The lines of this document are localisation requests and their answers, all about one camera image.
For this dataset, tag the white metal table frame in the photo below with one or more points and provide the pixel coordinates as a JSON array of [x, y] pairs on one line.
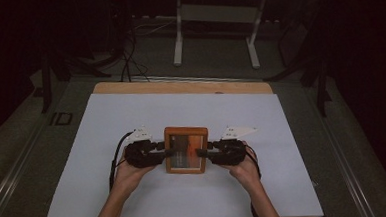
[[216, 17]]

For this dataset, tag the metal floor strip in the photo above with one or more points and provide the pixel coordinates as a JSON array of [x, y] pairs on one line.
[[192, 78]]

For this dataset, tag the person's left hand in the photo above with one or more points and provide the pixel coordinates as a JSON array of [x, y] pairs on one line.
[[131, 178]]

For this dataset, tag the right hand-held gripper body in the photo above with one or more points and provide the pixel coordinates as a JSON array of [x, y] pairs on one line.
[[228, 151]]

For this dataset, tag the wooden picture frame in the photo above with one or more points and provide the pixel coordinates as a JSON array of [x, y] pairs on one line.
[[185, 132]]

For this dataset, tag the metal floor rail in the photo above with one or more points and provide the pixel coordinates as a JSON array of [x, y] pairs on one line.
[[14, 181], [347, 160]]

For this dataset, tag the black rectangular floor bracket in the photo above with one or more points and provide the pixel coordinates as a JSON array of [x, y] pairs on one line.
[[61, 118]]

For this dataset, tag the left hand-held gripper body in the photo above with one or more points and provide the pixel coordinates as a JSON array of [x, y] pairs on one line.
[[141, 154]]

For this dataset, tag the black stand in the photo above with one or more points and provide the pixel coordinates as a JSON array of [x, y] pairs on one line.
[[65, 65], [312, 65]]

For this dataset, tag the white table cover sheet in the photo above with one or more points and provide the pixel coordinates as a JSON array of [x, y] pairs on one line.
[[172, 196]]

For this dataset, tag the person's right hand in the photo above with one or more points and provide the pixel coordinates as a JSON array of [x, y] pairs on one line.
[[244, 172]]

